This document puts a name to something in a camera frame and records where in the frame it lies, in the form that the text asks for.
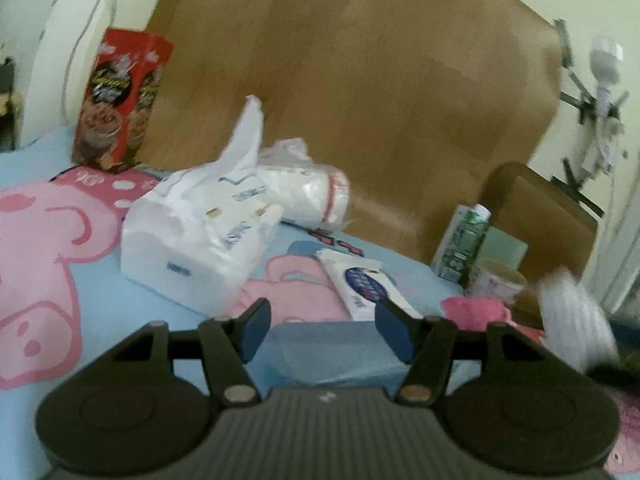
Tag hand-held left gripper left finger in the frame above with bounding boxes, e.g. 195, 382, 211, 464
107, 298, 273, 406

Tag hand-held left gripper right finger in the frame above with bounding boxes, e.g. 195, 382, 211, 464
375, 300, 546, 404

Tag white wet wipes packet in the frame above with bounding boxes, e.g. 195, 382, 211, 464
315, 248, 426, 322

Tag blue soft pack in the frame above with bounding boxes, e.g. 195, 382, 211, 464
260, 320, 416, 392

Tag pink soft cloth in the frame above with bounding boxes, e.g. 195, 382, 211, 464
440, 296, 546, 346

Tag white soft cloth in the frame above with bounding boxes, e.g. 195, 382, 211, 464
536, 266, 619, 375

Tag white tissue pack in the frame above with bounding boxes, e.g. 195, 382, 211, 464
120, 95, 283, 317

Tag green drink carton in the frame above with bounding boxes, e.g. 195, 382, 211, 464
431, 203, 492, 282

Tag round snack tub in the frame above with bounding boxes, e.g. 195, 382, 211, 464
465, 257, 528, 306

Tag pale green cup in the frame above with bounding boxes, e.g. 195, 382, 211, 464
475, 225, 530, 273

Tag bagged white paper cups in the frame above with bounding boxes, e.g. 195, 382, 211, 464
257, 139, 351, 230

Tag brown chair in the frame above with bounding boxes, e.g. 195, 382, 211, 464
479, 161, 601, 311

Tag printed cartoon blanket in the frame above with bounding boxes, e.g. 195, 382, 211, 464
0, 125, 640, 480

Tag wooden headboard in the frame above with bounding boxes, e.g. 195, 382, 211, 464
135, 0, 565, 272

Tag red cereal box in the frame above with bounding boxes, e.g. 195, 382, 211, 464
71, 27, 175, 175

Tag black tape strips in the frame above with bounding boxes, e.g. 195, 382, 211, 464
552, 19, 631, 216

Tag white wall lamp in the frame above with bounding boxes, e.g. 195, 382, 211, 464
587, 35, 626, 116

